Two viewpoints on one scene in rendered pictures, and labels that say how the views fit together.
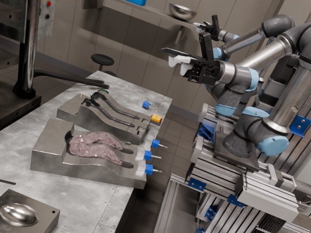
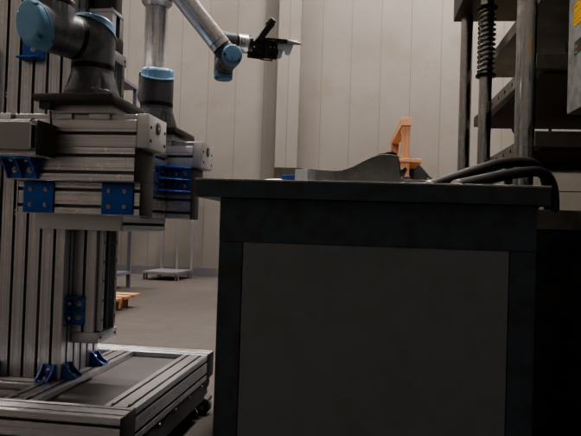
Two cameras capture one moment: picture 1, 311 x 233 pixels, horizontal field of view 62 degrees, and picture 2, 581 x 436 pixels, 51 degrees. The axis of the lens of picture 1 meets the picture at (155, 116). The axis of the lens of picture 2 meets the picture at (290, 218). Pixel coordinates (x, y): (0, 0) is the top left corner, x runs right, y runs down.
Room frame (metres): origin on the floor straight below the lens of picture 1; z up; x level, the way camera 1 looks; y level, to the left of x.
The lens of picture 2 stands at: (3.30, 0.18, 0.70)
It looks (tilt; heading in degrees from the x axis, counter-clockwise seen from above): 1 degrees up; 183
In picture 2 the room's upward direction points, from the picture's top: 2 degrees clockwise
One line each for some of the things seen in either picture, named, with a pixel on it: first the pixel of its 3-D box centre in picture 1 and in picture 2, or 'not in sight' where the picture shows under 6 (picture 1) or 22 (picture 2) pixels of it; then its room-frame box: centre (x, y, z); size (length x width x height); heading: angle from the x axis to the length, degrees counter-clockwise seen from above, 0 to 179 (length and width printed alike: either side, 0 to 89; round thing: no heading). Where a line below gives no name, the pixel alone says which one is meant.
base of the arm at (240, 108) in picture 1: (236, 104); (92, 84); (1.66, -0.48, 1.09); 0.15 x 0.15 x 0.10
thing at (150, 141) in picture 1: (157, 144); not in sight; (1.28, -0.06, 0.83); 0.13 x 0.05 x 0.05; 89
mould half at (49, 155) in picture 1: (95, 152); not in sight; (0.99, 0.21, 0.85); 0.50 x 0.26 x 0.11; 104
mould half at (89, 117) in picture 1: (107, 113); (356, 179); (1.35, 0.28, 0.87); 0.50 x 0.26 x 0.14; 87
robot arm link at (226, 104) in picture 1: (227, 98); (224, 65); (0.96, -0.24, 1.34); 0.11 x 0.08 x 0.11; 21
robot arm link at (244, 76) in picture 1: (240, 77); (224, 41); (0.95, -0.24, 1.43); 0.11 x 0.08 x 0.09; 111
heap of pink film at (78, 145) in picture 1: (97, 144); not in sight; (0.99, 0.21, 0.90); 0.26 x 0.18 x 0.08; 104
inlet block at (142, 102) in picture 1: (147, 105); (288, 181); (1.73, 0.08, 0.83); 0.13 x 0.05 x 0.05; 67
